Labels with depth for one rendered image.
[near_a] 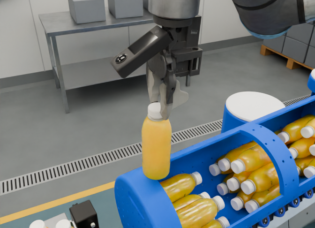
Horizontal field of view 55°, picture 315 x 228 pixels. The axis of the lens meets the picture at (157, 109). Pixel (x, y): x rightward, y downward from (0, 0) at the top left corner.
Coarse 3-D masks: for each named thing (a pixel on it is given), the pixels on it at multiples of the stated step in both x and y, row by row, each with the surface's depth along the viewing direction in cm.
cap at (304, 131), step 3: (303, 129) 107; (306, 129) 106; (309, 129) 105; (312, 129) 106; (300, 132) 108; (303, 132) 107; (306, 132) 106; (309, 132) 105; (312, 132) 105; (303, 135) 107; (306, 135) 106; (309, 135) 105
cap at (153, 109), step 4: (152, 104) 65; (156, 104) 65; (148, 108) 64; (152, 108) 63; (156, 108) 63; (160, 108) 64; (148, 112) 64; (152, 112) 63; (156, 112) 62; (152, 116) 63; (156, 116) 63; (160, 116) 63
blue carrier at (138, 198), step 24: (312, 96) 116; (264, 120) 100; (288, 120) 125; (216, 144) 105; (240, 144) 113; (264, 144) 88; (192, 168) 104; (288, 168) 86; (120, 192) 83; (144, 192) 72; (192, 192) 103; (216, 192) 106; (288, 192) 87; (120, 216) 91; (144, 216) 71; (168, 216) 69; (216, 216) 99; (240, 216) 98; (264, 216) 86
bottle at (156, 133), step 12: (144, 120) 66; (156, 120) 63; (168, 120) 66; (144, 132) 65; (156, 132) 64; (168, 132) 65; (144, 144) 67; (156, 144) 65; (168, 144) 67; (144, 156) 69; (156, 156) 67; (168, 156) 69; (144, 168) 71; (156, 168) 69; (168, 168) 72
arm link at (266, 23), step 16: (272, 0) 46; (288, 0) 47; (304, 0) 46; (240, 16) 53; (256, 16) 49; (272, 16) 49; (288, 16) 49; (304, 16) 48; (256, 32) 54; (272, 32) 54
